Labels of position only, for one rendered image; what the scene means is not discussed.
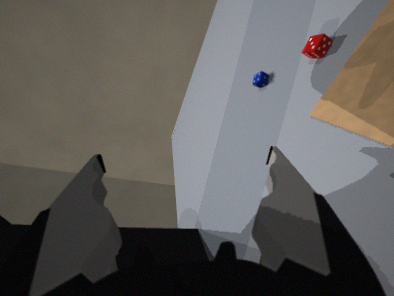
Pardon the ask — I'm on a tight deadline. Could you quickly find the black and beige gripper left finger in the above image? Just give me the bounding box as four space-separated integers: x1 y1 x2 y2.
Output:
0 154 122 296

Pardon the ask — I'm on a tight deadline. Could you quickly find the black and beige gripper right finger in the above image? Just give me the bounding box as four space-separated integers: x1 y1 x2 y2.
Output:
252 146 386 296

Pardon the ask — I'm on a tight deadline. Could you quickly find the red die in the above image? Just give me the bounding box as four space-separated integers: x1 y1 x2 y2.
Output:
302 34 333 59

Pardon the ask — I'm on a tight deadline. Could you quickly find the blue die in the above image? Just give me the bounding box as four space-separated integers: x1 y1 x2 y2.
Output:
253 71 269 88

